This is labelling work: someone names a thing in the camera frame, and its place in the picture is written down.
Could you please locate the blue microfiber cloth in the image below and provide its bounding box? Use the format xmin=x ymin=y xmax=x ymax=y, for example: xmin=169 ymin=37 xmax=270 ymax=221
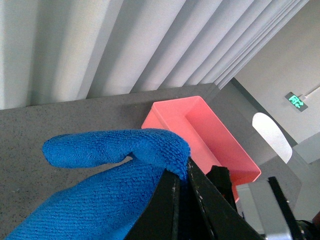
xmin=7 ymin=128 xmax=191 ymax=240

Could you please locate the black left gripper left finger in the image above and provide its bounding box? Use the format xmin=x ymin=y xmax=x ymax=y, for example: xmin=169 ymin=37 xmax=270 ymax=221
xmin=125 ymin=170 xmax=180 ymax=240

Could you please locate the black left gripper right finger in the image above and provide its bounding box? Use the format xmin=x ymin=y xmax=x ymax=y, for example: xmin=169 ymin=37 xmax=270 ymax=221
xmin=187 ymin=158 xmax=263 ymax=240

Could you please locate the pink plastic bin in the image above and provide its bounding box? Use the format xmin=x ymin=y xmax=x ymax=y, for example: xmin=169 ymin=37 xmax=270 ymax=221
xmin=141 ymin=96 xmax=261 ymax=201

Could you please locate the green exit sign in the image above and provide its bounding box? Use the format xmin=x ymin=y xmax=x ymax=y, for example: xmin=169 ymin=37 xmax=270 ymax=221
xmin=285 ymin=92 xmax=308 ymax=112

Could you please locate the white pleated curtain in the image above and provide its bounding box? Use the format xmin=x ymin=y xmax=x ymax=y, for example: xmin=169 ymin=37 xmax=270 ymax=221
xmin=0 ymin=0 xmax=306 ymax=110

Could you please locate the grey metal gripper mount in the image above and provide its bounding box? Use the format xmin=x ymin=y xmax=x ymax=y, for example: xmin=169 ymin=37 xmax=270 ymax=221
xmin=236 ymin=181 xmax=293 ymax=240

